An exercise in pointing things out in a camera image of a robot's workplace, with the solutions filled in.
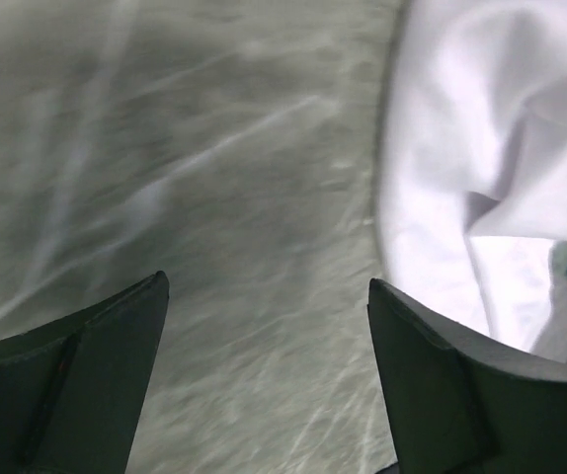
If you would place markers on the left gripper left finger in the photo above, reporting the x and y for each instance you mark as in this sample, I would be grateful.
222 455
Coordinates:
72 390

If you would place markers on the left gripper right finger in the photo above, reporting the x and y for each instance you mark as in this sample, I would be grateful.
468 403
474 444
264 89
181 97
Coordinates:
460 402

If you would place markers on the white t shirt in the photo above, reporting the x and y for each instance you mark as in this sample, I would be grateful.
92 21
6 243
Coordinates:
471 203

